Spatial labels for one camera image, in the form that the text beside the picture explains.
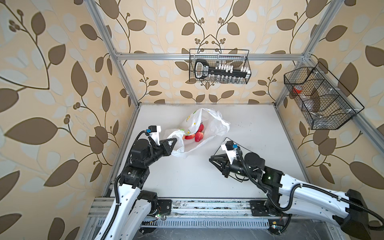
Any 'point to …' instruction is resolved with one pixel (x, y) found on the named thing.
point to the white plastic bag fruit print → (213, 124)
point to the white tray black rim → (243, 150)
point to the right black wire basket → (325, 102)
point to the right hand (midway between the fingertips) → (211, 160)
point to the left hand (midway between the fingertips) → (177, 139)
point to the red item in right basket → (297, 89)
